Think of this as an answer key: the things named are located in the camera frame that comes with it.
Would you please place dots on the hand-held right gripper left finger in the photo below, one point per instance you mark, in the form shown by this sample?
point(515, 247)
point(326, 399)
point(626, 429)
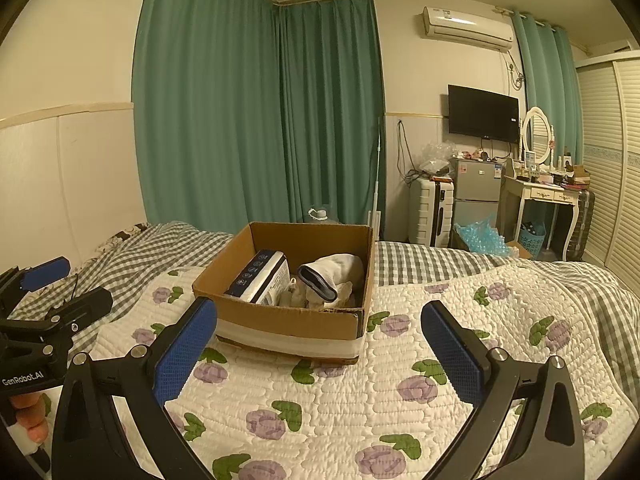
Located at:
point(185, 355)

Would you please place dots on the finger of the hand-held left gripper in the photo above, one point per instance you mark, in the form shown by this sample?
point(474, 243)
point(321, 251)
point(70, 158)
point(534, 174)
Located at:
point(85, 306)
point(46, 272)

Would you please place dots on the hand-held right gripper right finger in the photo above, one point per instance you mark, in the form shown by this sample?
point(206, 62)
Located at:
point(450, 350)

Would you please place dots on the brown cardboard box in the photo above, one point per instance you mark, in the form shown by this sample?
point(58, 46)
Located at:
point(280, 325)

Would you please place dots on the large white tissue pack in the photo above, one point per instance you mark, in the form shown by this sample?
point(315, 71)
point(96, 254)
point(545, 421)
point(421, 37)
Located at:
point(260, 275)

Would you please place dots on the white sock with dark trim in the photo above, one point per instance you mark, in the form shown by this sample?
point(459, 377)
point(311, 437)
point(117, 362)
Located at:
point(330, 267)

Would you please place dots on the person's left hand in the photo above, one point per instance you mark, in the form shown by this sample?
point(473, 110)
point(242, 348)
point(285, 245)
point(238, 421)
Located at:
point(27, 416)

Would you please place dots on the dark floral pillow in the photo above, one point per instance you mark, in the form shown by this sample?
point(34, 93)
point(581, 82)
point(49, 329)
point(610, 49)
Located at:
point(127, 232)

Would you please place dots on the grey checked bedsheet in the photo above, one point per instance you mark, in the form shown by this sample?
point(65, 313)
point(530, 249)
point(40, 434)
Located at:
point(425, 260)

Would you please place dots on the blue plastic bag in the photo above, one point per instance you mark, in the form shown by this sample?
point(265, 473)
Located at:
point(480, 237)

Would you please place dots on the white floral quilt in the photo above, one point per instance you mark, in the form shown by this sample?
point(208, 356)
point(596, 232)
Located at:
point(350, 410)

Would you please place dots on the blue plastic basket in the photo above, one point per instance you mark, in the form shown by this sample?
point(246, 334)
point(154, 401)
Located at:
point(531, 237)

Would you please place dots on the white suitcase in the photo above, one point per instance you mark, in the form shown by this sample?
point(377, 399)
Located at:
point(430, 210)

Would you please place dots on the grey small fridge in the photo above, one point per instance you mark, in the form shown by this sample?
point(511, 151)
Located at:
point(475, 195)

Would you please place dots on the white dressing table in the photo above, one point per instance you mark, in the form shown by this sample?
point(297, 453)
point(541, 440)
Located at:
point(537, 194)

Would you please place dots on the dark plaid suitcase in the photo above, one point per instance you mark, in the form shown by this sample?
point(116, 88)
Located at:
point(582, 225)

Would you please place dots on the white pole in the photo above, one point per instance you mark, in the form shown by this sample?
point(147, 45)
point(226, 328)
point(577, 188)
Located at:
point(378, 175)

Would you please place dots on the clear plastic bags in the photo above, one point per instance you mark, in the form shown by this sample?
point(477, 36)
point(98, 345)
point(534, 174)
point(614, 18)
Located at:
point(437, 157)

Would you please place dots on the brown small box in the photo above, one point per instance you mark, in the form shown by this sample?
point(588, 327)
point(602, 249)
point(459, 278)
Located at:
point(580, 172)

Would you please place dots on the white oval mirror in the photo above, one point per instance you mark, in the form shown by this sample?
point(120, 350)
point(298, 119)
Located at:
point(537, 132)

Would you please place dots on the wide teal curtain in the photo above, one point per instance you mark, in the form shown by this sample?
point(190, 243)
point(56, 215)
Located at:
point(205, 100)

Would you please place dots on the white louvred wardrobe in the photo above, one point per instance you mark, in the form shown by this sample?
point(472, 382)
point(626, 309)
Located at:
point(612, 170)

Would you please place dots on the narrow teal curtain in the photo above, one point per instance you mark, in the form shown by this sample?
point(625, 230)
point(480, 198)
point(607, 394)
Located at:
point(547, 95)

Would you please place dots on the white air conditioner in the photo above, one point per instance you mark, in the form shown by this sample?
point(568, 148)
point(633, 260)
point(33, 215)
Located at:
point(467, 27)

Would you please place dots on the black wall television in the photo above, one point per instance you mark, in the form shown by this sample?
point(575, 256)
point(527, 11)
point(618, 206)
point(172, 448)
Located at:
point(482, 112)

